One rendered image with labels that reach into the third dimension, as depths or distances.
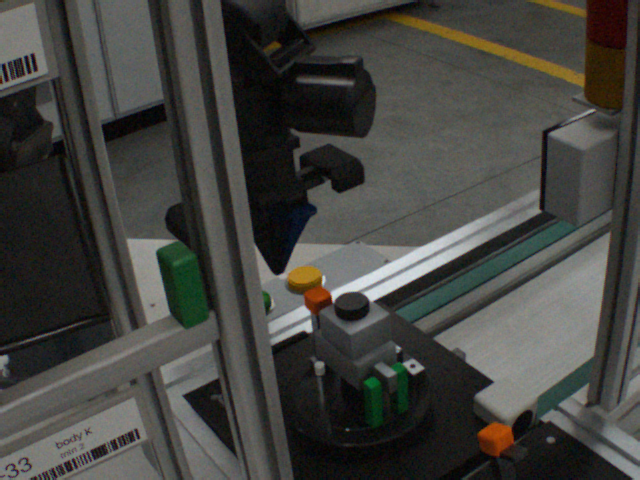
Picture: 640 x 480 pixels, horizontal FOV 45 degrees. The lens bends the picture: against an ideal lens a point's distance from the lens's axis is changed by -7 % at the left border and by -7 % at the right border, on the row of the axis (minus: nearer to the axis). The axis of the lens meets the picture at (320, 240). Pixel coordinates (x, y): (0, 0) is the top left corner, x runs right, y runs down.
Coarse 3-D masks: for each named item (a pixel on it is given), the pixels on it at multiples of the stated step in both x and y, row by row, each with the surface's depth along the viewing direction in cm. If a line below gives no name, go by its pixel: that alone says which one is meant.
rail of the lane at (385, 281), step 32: (480, 224) 103; (512, 224) 102; (544, 224) 107; (416, 256) 98; (448, 256) 97; (480, 256) 100; (352, 288) 94; (384, 288) 93; (416, 288) 95; (288, 320) 90; (192, 384) 82
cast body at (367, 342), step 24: (336, 312) 69; (360, 312) 68; (384, 312) 69; (336, 336) 69; (360, 336) 68; (384, 336) 69; (336, 360) 71; (360, 360) 68; (384, 360) 70; (360, 384) 69; (384, 384) 69
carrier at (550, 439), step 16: (544, 432) 70; (560, 432) 70; (528, 448) 69; (544, 448) 68; (560, 448) 68; (576, 448) 68; (528, 464) 67; (544, 464) 67; (560, 464) 66; (576, 464) 66; (592, 464) 66; (608, 464) 66
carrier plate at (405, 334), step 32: (288, 352) 83; (416, 352) 82; (448, 352) 81; (448, 384) 77; (480, 384) 76; (224, 416) 76; (448, 416) 73; (416, 448) 70; (448, 448) 70; (480, 448) 69
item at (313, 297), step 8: (320, 288) 74; (304, 296) 74; (312, 296) 73; (320, 296) 73; (328, 296) 73; (312, 304) 73; (320, 304) 73; (328, 304) 74; (312, 312) 74; (312, 320) 75; (312, 328) 76; (312, 336) 76; (320, 360) 77
